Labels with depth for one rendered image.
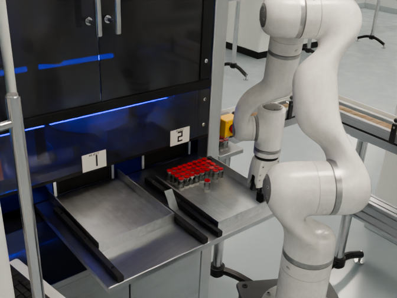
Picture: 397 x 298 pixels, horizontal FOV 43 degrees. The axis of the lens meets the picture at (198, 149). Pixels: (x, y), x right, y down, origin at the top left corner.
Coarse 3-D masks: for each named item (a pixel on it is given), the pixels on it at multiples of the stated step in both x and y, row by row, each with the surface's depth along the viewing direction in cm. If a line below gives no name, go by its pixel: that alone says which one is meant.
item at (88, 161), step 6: (102, 150) 160; (84, 156) 157; (90, 156) 158; (102, 156) 161; (84, 162) 158; (90, 162) 159; (102, 162) 162; (84, 168) 159; (90, 168) 160; (96, 168) 161
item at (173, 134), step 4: (180, 128) 178; (184, 128) 179; (188, 128) 181; (172, 132) 176; (176, 132) 178; (184, 132) 180; (188, 132) 181; (172, 136) 177; (176, 136) 178; (184, 136) 181; (188, 136) 182; (172, 140) 178; (176, 140) 179; (184, 140) 182; (188, 140) 183; (172, 144) 178; (176, 144) 180
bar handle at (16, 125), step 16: (16, 96) 82; (16, 112) 83; (0, 128) 82; (16, 128) 84; (16, 144) 85; (16, 160) 87; (16, 176) 88; (32, 208) 92; (32, 224) 93; (32, 240) 94; (32, 256) 96; (32, 272) 98; (32, 288) 100
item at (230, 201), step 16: (224, 176) 183; (240, 176) 178; (176, 192) 166; (192, 192) 172; (224, 192) 173; (240, 192) 173; (256, 192) 173; (192, 208) 161; (208, 208) 163; (224, 208) 164; (240, 208) 164; (256, 208) 161; (224, 224) 153
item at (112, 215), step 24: (48, 192) 163; (72, 192) 168; (96, 192) 169; (120, 192) 170; (144, 192) 165; (72, 216) 151; (96, 216) 156; (120, 216) 157; (144, 216) 158; (168, 216) 153; (96, 240) 140; (120, 240) 144
